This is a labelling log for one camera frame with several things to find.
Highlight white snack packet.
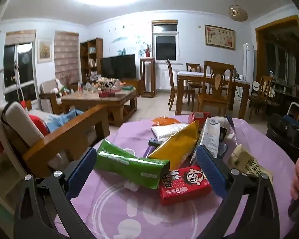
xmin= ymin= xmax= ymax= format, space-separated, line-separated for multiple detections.
xmin=151 ymin=122 xmax=188 ymax=142

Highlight green snack packet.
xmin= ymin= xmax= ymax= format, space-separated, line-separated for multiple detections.
xmin=93 ymin=139 xmax=170 ymax=190

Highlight white metal chair frame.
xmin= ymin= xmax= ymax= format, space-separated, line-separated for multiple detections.
xmin=288 ymin=102 xmax=299 ymax=123

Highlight wooden door frame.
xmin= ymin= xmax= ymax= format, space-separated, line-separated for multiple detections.
xmin=255 ymin=15 xmax=299 ymax=110

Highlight white standing air conditioner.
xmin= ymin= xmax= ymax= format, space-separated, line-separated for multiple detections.
xmin=242 ymin=43 xmax=255 ymax=81

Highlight wooden dining chair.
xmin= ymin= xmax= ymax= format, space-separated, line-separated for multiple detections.
xmin=186 ymin=63 xmax=202 ymax=73
xmin=166 ymin=60 xmax=196 ymax=111

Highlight wooden bookshelf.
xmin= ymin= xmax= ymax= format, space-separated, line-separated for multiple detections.
xmin=80 ymin=38 xmax=104 ymax=84

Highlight beige snack packet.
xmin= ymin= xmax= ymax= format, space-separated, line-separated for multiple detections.
xmin=227 ymin=144 xmax=274 ymax=182

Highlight cluster of small table items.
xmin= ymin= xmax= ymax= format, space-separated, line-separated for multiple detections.
xmin=72 ymin=76 xmax=136 ymax=97

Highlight wooden chair with oval back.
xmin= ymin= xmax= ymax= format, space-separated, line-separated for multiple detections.
xmin=197 ymin=60 xmax=235 ymax=116

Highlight wooden armchair with beige cushions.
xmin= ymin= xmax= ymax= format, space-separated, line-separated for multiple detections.
xmin=0 ymin=101 xmax=110 ymax=180

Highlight purple tablecloth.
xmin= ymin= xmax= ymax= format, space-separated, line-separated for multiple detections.
xmin=53 ymin=115 xmax=299 ymax=239

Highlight small wooden armchair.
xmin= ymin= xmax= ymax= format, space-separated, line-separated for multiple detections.
xmin=39 ymin=79 xmax=65 ymax=115

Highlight yellow snack packet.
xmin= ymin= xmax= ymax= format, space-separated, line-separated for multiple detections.
xmin=148 ymin=120 xmax=199 ymax=172

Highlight white drink carton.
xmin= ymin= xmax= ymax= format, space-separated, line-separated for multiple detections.
xmin=191 ymin=118 xmax=221 ymax=163

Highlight wooden coffee table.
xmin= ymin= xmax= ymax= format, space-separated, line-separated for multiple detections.
xmin=61 ymin=87 xmax=137 ymax=127

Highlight red milk carton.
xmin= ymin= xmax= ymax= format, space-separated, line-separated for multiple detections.
xmin=158 ymin=165 xmax=213 ymax=206

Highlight wooden dining table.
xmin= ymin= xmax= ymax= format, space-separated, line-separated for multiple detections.
xmin=176 ymin=71 xmax=250 ymax=120

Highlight person's right hand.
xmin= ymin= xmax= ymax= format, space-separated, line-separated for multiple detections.
xmin=290 ymin=151 xmax=299 ymax=201

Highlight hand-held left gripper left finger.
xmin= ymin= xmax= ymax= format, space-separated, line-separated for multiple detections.
xmin=14 ymin=146 xmax=98 ymax=239

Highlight black television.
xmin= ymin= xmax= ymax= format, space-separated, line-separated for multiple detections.
xmin=100 ymin=54 xmax=137 ymax=80

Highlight orange snack packet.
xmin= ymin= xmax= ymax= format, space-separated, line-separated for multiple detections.
xmin=151 ymin=116 xmax=181 ymax=126

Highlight kettle and jars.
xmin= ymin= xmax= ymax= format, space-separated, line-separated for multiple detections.
xmin=230 ymin=68 xmax=245 ymax=80

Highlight large framed picture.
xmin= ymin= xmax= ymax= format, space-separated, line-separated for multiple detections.
xmin=204 ymin=24 xmax=235 ymax=50

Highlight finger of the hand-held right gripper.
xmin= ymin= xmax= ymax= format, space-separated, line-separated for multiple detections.
xmin=266 ymin=113 xmax=290 ymax=143

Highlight light blue cloth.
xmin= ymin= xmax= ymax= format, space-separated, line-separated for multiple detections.
xmin=46 ymin=110 xmax=84 ymax=132

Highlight white radiator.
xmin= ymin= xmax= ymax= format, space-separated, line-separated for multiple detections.
xmin=154 ymin=69 xmax=180 ymax=90

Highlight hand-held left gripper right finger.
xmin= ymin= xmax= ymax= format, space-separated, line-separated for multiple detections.
xmin=196 ymin=144 xmax=281 ymax=239

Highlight glass balcony door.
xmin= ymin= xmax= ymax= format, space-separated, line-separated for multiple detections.
xmin=4 ymin=42 xmax=38 ymax=102

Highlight small red box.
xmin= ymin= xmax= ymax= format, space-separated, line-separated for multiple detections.
xmin=188 ymin=112 xmax=212 ymax=125

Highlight red cushion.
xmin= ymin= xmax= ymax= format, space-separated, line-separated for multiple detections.
xmin=29 ymin=115 xmax=49 ymax=136

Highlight small framed painting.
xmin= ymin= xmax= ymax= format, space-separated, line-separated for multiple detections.
xmin=37 ymin=38 xmax=53 ymax=63

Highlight wood framed window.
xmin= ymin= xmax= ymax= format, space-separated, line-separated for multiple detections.
xmin=151 ymin=20 xmax=178 ymax=61

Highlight gold pendant lamp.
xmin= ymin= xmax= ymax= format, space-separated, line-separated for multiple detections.
xmin=228 ymin=0 xmax=248 ymax=22

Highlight short striped roller blind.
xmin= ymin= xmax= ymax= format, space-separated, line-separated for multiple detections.
xmin=5 ymin=30 xmax=36 ymax=46

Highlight tall wooden plant stand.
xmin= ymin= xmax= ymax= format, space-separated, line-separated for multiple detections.
xmin=140 ymin=57 xmax=156 ymax=98

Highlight wooden chair with white cushion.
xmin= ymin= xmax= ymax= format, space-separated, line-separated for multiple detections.
xmin=249 ymin=76 xmax=274 ymax=120

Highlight wooden television cabinet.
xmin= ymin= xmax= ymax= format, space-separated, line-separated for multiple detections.
xmin=120 ymin=78 xmax=142 ymax=97

